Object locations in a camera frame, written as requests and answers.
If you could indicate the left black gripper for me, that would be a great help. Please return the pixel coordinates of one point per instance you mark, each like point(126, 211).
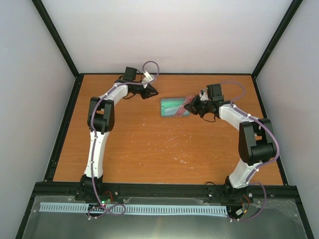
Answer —
point(149, 89)

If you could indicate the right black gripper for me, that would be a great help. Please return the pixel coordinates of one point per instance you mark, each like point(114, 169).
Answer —
point(192, 107)

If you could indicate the blue cleaning cloth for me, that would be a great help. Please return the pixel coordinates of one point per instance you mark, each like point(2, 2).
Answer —
point(169, 111)

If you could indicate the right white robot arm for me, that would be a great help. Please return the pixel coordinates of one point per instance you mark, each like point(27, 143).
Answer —
point(257, 145)

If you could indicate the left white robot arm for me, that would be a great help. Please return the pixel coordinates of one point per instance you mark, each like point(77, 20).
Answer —
point(101, 120)

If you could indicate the metal front plate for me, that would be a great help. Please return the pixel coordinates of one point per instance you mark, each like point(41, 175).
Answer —
point(271, 219)

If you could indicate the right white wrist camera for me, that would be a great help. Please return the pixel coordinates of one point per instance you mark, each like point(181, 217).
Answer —
point(203, 95)

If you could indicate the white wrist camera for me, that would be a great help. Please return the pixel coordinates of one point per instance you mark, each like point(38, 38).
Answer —
point(203, 95)
point(147, 77)

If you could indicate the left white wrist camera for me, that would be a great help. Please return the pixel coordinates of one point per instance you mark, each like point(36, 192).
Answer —
point(147, 77)

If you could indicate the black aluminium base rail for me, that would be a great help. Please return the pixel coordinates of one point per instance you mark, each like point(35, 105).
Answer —
point(207, 193)

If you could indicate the black frame post left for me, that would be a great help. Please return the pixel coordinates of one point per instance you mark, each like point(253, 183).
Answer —
point(43, 13)

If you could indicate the black frame post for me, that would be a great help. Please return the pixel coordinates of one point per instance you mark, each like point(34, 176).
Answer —
point(43, 13)
point(284, 23)

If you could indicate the black frame post right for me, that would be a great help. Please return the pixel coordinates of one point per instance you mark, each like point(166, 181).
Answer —
point(284, 23)

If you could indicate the blue slotted cable duct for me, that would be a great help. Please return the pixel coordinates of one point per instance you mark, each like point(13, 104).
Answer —
point(141, 210)

